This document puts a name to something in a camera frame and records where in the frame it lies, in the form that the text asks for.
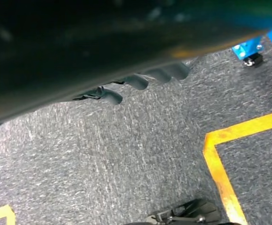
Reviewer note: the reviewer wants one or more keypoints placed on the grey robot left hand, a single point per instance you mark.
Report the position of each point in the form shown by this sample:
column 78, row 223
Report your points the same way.
column 79, row 46

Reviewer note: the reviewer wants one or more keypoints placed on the black robot foot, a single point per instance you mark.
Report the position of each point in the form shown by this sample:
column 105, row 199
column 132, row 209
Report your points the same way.
column 196, row 211

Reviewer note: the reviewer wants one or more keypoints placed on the yellow floor tape square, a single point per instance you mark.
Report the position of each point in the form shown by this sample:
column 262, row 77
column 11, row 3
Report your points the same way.
column 7, row 214

